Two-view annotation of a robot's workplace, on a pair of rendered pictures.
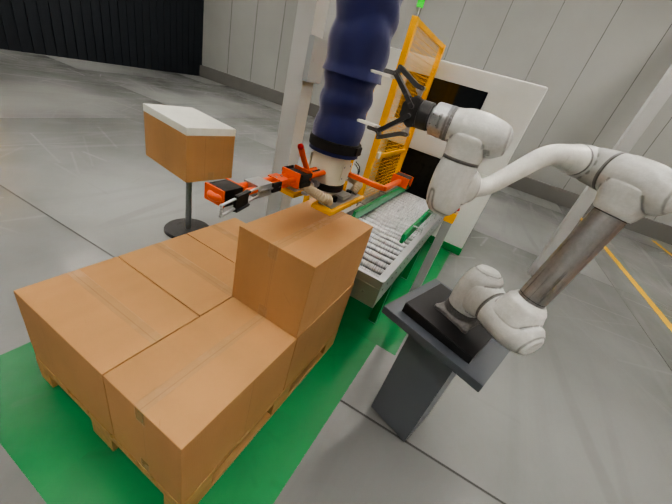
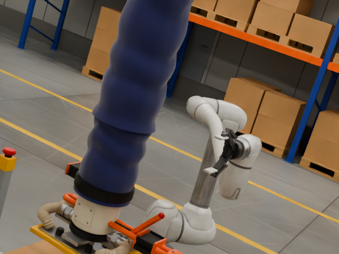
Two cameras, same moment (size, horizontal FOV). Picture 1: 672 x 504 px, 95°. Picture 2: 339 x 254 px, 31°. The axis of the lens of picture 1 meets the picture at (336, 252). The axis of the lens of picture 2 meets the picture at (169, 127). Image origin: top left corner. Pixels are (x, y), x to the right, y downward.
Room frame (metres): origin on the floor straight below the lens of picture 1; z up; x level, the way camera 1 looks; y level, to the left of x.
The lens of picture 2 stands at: (1.01, 2.26, 2.15)
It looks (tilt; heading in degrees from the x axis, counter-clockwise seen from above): 14 degrees down; 275
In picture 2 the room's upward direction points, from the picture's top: 18 degrees clockwise
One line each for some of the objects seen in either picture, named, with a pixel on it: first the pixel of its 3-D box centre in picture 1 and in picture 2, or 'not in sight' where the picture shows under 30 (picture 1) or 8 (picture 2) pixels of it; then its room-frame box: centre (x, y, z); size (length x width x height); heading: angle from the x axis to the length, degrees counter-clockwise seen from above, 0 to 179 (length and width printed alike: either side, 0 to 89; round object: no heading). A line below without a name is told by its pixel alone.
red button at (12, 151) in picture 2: not in sight; (8, 152); (2.06, -0.68, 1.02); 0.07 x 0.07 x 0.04
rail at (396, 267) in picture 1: (422, 237); not in sight; (2.67, -0.74, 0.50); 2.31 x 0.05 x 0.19; 159
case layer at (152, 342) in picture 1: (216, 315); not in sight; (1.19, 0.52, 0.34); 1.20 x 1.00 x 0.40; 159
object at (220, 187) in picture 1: (224, 192); not in sight; (0.82, 0.36, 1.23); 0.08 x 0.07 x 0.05; 158
